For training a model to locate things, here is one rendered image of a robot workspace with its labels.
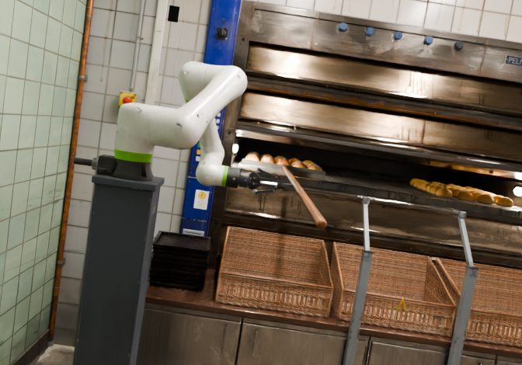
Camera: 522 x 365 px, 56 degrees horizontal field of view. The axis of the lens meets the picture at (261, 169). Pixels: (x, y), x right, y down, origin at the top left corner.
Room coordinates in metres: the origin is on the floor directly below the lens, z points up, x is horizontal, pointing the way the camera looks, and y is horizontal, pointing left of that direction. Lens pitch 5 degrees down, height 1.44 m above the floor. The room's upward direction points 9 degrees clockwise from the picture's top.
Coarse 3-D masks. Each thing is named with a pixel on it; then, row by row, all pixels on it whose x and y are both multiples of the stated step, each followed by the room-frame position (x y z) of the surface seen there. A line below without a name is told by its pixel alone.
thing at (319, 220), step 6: (282, 168) 3.09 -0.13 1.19; (288, 174) 2.61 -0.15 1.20; (294, 180) 2.31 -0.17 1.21; (294, 186) 2.16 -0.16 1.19; (300, 186) 2.09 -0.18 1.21; (300, 192) 1.95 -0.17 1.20; (306, 198) 1.78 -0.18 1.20; (306, 204) 1.69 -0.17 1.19; (312, 204) 1.64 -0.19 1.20; (312, 210) 1.54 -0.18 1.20; (312, 216) 1.50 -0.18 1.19; (318, 216) 1.44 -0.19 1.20; (318, 222) 1.39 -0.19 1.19; (324, 222) 1.39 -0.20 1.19
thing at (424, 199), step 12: (240, 168) 2.81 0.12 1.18; (288, 180) 2.76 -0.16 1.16; (300, 180) 2.76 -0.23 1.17; (312, 180) 2.76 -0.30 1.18; (348, 192) 2.77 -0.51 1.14; (360, 192) 2.77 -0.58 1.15; (372, 192) 2.77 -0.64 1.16; (384, 192) 2.77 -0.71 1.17; (396, 192) 2.80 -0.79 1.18; (432, 204) 2.77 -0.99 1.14; (444, 204) 2.77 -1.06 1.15; (456, 204) 2.77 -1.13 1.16; (468, 204) 2.78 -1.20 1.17; (480, 204) 2.82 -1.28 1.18; (516, 216) 2.78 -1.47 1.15
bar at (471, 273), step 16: (320, 192) 2.39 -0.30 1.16; (336, 192) 2.40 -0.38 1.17; (416, 208) 2.40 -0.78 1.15; (432, 208) 2.40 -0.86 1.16; (448, 208) 2.41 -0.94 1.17; (464, 224) 2.37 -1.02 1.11; (368, 240) 2.23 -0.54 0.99; (464, 240) 2.30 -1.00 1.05; (368, 256) 2.17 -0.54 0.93; (368, 272) 2.17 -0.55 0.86; (464, 288) 2.19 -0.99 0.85; (464, 304) 2.17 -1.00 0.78; (352, 320) 2.17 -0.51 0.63; (464, 320) 2.17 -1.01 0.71; (352, 336) 2.17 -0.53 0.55; (464, 336) 2.17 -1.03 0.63; (352, 352) 2.17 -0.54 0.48
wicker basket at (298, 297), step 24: (240, 240) 2.71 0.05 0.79; (264, 240) 2.71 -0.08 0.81; (288, 240) 2.72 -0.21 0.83; (312, 240) 2.73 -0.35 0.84; (240, 264) 2.68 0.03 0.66; (264, 264) 2.69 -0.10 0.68; (288, 264) 2.69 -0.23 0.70; (312, 264) 2.70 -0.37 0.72; (240, 288) 2.49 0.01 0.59; (264, 288) 2.27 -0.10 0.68; (288, 288) 2.27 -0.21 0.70; (312, 288) 2.27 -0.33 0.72; (288, 312) 2.27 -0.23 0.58; (312, 312) 2.27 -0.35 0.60
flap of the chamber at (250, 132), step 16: (240, 128) 2.61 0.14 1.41; (256, 128) 2.62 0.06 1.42; (304, 144) 2.76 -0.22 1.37; (320, 144) 2.69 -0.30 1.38; (336, 144) 2.63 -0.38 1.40; (352, 144) 2.62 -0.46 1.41; (368, 144) 2.63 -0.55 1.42; (400, 160) 2.79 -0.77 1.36; (416, 160) 2.72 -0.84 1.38; (432, 160) 2.66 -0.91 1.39; (448, 160) 2.63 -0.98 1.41; (464, 160) 2.63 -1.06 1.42; (512, 176) 2.78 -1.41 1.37
